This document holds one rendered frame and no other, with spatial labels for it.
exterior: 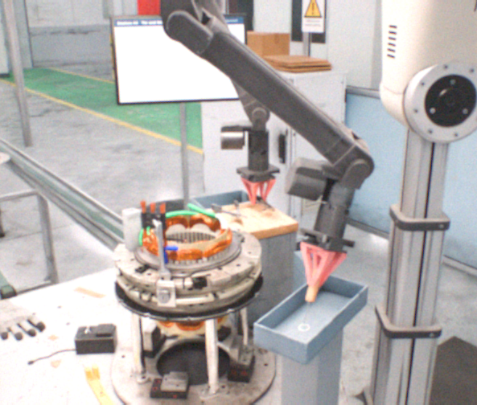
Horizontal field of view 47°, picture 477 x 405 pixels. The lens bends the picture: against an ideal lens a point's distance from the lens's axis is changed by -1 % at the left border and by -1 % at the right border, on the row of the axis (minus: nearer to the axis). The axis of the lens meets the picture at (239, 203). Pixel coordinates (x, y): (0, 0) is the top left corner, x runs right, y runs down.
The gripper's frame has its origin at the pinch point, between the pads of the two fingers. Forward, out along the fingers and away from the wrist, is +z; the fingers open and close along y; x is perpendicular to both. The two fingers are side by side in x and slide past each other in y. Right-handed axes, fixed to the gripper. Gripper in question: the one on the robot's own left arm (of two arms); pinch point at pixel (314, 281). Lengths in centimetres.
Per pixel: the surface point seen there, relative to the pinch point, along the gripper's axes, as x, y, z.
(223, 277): -15.7, 7.6, 4.5
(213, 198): -61, -27, -8
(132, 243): -38.4, 13.9, 4.3
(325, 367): 3.8, -5.5, 15.6
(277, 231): -30.5, -23.0, -5.1
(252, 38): -213, -170, -113
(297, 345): 5.5, 8.2, 9.9
